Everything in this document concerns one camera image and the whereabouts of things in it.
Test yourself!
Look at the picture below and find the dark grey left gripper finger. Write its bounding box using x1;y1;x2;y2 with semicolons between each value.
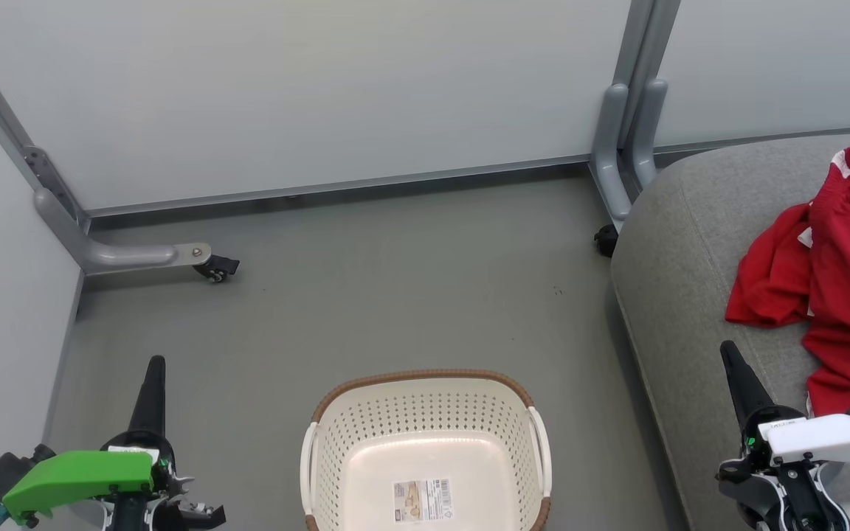
148;355;168;438
128;355;151;434

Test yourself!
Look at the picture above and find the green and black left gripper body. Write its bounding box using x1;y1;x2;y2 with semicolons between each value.
1;431;176;527

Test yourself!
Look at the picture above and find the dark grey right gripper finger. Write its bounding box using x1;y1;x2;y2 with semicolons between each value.
720;340;762;431
727;340;777;416

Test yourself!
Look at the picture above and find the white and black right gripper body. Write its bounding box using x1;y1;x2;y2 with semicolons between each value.
745;404;850;465

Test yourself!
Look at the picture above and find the plain red shirt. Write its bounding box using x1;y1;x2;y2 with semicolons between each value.
725;203;817;329

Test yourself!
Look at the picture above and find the cream perforated laundry basket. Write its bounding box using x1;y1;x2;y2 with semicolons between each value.
300;369;553;531

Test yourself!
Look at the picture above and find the grey fabric sofa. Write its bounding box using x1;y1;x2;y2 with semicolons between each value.
609;131;850;531

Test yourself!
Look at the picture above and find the black caster wheel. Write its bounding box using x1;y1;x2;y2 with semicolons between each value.
193;254;240;285
593;223;620;259

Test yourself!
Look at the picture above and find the paper label sticker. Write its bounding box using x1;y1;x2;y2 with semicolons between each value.
393;478;454;524

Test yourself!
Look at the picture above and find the grey partition post with foot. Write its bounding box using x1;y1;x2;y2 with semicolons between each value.
0;22;213;277

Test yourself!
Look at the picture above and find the short grey partition bottom rail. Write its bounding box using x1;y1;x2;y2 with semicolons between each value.
652;122;850;156

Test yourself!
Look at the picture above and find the grey partition post foot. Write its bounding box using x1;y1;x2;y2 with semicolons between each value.
589;0;680;233

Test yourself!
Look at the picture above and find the long grey partition bottom rail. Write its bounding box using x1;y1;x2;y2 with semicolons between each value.
86;153;594;220

